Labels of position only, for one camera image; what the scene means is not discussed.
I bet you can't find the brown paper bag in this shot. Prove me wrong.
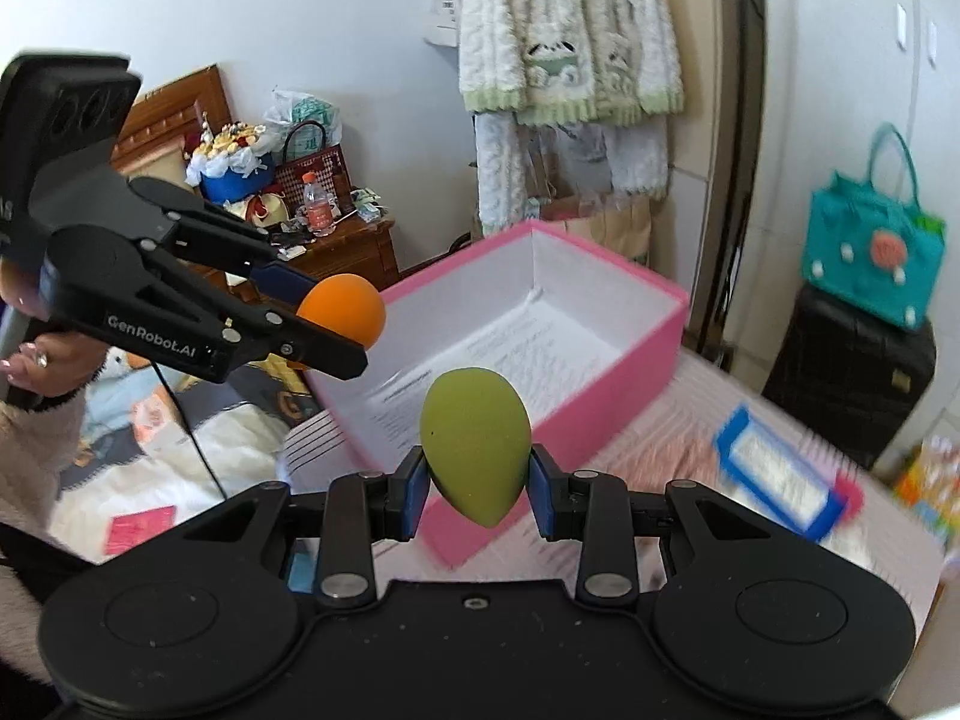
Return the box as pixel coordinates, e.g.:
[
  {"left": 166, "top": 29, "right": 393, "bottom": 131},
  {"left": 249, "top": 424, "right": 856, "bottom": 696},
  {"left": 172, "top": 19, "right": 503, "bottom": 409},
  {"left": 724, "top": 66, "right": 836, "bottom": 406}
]
[{"left": 539, "top": 193, "right": 652, "bottom": 265}]

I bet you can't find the blue wet wipes pack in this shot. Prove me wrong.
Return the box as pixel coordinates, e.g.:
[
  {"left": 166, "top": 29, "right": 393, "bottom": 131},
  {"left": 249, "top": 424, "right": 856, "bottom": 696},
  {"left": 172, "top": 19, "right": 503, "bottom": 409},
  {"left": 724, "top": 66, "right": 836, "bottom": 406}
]
[{"left": 715, "top": 405, "right": 864, "bottom": 541}]

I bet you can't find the pink cardboard box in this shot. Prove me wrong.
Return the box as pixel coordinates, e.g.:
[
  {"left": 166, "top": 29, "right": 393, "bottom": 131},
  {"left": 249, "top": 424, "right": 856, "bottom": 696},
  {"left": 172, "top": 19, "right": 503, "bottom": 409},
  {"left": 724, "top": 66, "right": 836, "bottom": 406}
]
[{"left": 307, "top": 219, "right": 690, "bottom": 569}]

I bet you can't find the orange makeup sponge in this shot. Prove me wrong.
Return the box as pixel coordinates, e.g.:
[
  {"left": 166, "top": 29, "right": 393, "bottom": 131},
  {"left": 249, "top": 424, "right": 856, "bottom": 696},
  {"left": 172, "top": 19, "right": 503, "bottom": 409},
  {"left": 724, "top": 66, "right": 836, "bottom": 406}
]
[{"left": 296, "top": 273, "right": 386, "bottom": 349}]

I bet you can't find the white canvas tote bag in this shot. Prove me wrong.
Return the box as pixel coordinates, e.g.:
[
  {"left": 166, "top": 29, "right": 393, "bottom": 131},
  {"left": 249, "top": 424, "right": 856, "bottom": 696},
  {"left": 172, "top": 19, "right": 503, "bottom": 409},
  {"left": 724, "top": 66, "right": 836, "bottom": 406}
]
[{"left": 423, "top": 0, "right": 462, "bottom": 49}]

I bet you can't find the teal felt tote bag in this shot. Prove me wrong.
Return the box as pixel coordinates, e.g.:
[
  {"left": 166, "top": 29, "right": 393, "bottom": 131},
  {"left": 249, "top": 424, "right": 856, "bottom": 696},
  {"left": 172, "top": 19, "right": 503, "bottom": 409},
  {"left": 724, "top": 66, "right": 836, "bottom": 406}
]
[{"left": 802, "top": 122, "right": 947, "bottom": 332}]

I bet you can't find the grey wardrobe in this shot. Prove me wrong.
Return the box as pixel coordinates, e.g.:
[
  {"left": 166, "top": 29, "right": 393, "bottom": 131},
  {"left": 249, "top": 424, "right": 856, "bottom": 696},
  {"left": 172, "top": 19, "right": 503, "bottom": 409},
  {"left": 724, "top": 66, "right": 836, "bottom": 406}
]
[{"left": 748, "top": 0, "right": 960, "bottom": 467}]

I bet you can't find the green makeup sponge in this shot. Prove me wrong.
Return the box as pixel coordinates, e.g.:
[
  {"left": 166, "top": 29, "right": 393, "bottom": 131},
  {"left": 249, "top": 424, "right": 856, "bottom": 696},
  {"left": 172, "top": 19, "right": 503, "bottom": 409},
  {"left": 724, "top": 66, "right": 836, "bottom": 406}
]
[{"left": 420, "top": 367, "right": 532, "bottom": 528}]

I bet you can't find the white knit cardigan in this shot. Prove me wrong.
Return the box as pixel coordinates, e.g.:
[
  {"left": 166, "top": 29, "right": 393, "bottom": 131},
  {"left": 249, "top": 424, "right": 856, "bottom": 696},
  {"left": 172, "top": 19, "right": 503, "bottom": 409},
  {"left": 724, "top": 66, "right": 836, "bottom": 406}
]
[{"left": 459, "top": 0, "right": 685, "bottom": 234}]

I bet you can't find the drink bottle pack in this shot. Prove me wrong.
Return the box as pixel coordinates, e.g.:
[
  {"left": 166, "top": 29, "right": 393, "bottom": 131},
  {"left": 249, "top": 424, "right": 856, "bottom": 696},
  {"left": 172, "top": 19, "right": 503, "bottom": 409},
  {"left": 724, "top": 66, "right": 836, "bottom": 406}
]
[{"left": 893, "top": 436, "right": 960, "bottom": 546}]

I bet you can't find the red woven basket bag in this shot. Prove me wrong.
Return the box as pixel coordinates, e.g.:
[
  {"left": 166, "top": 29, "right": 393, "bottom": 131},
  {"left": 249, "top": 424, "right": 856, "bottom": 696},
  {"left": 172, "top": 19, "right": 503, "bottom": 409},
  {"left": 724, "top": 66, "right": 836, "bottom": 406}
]
[{"left": 272, "top": 121, "right": 353, "bottom": 216}]

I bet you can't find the wooden nightstand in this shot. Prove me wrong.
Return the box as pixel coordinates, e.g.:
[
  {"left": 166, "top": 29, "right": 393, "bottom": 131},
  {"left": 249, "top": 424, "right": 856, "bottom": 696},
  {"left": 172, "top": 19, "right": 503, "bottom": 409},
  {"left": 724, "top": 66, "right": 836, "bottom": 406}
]
[{"left": 205, "top": 218, "right": 400, "bottom": 307}]

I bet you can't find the black suitcase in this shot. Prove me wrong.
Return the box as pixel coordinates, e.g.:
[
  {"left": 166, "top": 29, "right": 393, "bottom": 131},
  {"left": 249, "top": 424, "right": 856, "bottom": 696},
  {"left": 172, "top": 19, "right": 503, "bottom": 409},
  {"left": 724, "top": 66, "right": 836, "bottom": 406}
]
[{"left": 761, "top": 284, "right": 937, "bottom": 470}]

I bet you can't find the blue flower bouquet box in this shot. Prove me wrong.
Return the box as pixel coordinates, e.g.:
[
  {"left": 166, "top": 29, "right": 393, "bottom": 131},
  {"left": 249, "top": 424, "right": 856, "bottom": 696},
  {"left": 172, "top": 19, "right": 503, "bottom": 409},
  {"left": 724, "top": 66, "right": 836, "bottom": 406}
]
[{"left": 184, "top": 122, "right": 281, "bottom": 205}]

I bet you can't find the plastic water bottle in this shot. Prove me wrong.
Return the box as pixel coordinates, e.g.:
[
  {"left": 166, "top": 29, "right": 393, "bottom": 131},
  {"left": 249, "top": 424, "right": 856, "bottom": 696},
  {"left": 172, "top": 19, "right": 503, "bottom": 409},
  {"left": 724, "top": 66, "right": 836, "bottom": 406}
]
[{"left": 301, "top": 171, "right": 337, "bottom": 238}]

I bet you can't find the black clothes rack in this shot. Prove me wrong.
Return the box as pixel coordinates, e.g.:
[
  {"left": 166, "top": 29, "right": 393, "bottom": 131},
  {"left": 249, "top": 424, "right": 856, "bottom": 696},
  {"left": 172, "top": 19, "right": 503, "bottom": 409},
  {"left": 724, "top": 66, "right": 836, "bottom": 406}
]
[{"left": 692, "top": 0, "right": 766, "bottom": 369}]

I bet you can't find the wooden bed headboard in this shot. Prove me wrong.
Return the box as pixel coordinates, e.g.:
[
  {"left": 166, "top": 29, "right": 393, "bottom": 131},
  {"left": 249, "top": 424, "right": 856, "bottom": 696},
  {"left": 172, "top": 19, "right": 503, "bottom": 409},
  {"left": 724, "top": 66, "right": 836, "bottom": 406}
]
[{"left": 110, "top": 65, "right": 233, "bottom": 188}]

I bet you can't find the person left hand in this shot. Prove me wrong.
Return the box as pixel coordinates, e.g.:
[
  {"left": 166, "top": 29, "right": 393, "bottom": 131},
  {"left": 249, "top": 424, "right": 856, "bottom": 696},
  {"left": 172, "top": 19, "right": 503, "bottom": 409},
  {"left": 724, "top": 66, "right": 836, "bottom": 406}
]
[{"left": 2, "top": 260, "right": 109, "bottom": 398}]

